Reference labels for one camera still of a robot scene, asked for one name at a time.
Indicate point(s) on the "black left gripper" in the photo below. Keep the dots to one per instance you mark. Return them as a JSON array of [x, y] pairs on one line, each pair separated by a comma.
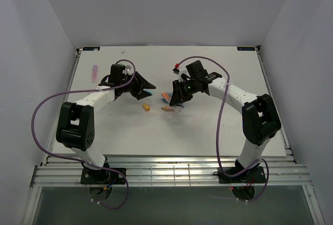
[[142, 83]]

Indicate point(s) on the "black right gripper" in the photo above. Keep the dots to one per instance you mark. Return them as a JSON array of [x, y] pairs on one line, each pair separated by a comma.
[[179, 96]]

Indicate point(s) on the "orange capped marker pen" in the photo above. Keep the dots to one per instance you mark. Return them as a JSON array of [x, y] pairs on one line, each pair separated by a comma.
[[165, 96]]

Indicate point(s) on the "orange pink highlighter pen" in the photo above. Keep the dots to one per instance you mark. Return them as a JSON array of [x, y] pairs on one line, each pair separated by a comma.
[[171, 109]]

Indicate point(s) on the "orange highlighter cap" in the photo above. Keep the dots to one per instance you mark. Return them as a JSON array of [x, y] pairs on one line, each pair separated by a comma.
[[146, 107]]

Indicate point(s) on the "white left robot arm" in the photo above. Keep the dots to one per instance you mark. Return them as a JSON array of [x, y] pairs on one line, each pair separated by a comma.
[[76, 124]]

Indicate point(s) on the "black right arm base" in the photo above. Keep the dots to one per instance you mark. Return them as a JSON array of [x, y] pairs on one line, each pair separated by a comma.
[[253, 175]]

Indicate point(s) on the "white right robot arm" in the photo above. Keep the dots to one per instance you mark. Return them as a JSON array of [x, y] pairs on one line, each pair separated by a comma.
[[260, 120]]

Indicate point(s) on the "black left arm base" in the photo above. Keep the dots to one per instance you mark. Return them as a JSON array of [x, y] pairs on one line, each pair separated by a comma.
[[100, 176]]

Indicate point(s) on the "blue label sticker left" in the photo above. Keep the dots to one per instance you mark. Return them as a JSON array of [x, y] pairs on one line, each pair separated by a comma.
[[91, 48]]

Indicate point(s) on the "blue label sticker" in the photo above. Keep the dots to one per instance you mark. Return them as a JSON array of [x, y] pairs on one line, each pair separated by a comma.
[[91, 48], [245, 48]]

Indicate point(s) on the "blue label sticker right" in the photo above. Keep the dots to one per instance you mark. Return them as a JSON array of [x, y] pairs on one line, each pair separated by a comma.
[[245, 48]]

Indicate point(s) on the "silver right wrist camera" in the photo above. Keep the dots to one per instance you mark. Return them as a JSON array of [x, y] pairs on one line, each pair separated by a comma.
[[181, 73]]

